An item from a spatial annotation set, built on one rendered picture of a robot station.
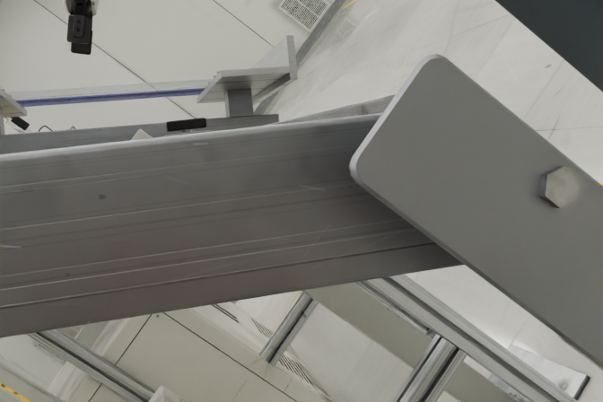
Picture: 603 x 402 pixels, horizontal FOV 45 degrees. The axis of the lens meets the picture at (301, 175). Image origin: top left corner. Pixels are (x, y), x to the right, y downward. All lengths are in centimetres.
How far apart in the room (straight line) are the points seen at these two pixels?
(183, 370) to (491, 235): 157
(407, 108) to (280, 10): 843
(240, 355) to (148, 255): 153
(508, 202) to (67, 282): 15
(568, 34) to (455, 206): 78
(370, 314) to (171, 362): 65
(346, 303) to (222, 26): 740
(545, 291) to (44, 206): 17
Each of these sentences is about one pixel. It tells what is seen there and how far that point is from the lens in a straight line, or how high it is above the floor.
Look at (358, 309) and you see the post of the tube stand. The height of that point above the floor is 37.
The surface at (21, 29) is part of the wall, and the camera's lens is 856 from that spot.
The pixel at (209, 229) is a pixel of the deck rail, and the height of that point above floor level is 78.
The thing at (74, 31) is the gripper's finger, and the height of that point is 100.
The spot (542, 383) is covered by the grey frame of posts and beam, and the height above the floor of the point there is 16.
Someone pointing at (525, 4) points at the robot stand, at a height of 54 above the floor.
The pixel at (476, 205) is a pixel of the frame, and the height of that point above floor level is 72.
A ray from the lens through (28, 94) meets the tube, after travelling 122.
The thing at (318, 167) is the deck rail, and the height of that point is 76.
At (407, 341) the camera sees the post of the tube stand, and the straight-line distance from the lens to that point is 130.
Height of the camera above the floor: 81
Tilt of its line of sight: 11 degrees down
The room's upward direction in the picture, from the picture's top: 53 degrees counter-clockwise
